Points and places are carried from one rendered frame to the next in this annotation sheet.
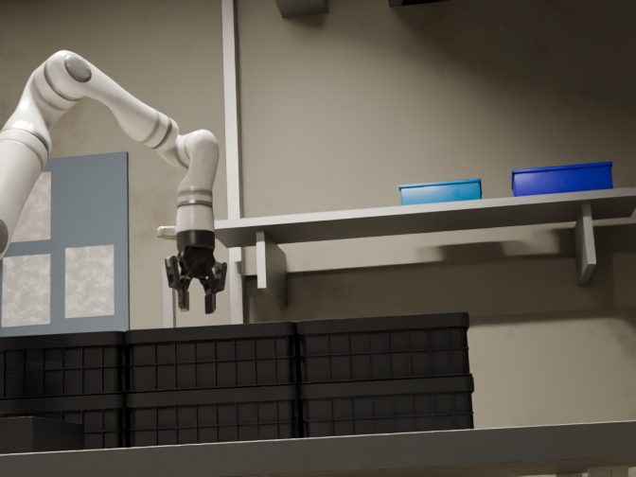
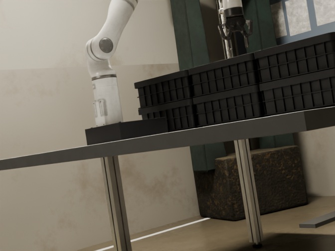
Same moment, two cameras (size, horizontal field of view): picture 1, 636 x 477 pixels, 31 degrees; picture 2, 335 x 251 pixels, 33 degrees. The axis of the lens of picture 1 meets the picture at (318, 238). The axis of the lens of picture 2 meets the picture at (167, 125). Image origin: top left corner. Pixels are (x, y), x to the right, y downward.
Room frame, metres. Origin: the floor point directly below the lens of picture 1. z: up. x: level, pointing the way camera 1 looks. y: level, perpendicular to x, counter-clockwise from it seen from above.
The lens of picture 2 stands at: (0.28, -0.97, 0.69)
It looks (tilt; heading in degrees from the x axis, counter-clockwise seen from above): 1 degrees up; 41
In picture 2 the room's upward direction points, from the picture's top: 9 degrees counter-clockwise
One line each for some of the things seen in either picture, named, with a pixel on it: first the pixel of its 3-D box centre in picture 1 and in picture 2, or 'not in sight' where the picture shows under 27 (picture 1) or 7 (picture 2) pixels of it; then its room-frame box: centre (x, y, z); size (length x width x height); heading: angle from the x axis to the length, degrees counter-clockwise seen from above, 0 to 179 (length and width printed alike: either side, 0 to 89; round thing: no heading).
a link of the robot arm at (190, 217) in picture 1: (189, 220); (231, 2); (2.19, 0.25, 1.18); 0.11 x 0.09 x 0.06; 44
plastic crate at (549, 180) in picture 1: (561, 188); not in sight; (4.08, -0.91, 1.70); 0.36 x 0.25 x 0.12; 82
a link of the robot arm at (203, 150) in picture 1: (197, 169); not in sight; (2.17, 0.23, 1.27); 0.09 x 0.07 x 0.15; 46
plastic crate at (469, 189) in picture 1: (441, 201); not in sight; (4.14, -0.47, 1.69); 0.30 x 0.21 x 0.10; 82
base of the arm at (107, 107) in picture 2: not in sight; (107, 102); (1.73, 0.55, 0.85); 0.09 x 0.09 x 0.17; 81
